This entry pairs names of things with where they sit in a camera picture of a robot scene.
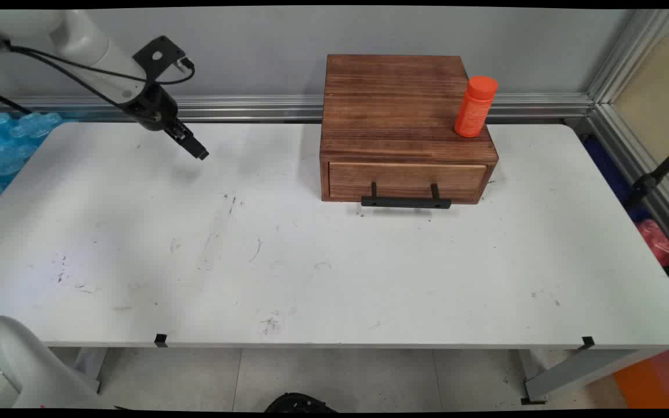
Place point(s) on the beige wall panel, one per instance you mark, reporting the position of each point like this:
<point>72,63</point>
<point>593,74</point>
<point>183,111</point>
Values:
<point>657,98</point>

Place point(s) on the orange box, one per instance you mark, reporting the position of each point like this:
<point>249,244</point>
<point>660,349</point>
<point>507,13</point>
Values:
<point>654,380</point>

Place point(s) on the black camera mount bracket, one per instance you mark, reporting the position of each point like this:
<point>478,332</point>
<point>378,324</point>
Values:
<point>157,55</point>

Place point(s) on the brown wooden drawer cabinet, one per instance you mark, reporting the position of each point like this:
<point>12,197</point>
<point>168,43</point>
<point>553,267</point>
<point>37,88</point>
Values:
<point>395,104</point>

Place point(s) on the black tape marker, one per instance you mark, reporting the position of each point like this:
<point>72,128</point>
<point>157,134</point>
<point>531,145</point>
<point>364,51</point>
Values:
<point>587,342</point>
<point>161,341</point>

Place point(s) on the small grey wrist camera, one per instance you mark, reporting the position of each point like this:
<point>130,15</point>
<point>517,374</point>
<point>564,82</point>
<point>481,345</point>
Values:
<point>184,64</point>

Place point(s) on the black round object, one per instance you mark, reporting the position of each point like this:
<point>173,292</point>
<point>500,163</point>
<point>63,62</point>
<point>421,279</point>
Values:
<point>299,403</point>

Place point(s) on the black stand pole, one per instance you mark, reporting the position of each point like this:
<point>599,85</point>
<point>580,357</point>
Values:
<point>657,174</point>

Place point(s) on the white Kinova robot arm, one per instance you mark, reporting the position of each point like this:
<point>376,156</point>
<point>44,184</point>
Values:
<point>87,40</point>

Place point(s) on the blue bubble wrap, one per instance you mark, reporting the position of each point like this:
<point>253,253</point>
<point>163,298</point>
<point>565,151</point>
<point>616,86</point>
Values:
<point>3,145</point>

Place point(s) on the grey table leg with foot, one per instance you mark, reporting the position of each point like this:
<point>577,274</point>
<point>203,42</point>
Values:
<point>578,371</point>

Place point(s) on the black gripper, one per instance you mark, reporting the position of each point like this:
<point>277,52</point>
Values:
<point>154,107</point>

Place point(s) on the aluminium side rail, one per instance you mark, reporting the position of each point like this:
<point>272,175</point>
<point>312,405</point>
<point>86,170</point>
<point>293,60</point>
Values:
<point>639,162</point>

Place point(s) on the orange plastic bottle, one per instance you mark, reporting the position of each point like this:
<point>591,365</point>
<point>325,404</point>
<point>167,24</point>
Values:
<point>475,107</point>

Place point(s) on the pink plastic bag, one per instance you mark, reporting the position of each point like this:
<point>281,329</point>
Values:
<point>657,241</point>

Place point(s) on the horizontal aluminium frame rail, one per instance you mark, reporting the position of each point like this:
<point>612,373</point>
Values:
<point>253,107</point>

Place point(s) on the blue object behind table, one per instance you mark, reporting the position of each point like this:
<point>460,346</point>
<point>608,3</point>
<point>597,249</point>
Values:
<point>610,171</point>

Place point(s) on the aluminium corner post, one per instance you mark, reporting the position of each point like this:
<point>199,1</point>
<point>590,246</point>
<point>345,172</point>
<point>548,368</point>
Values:
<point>625,55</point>

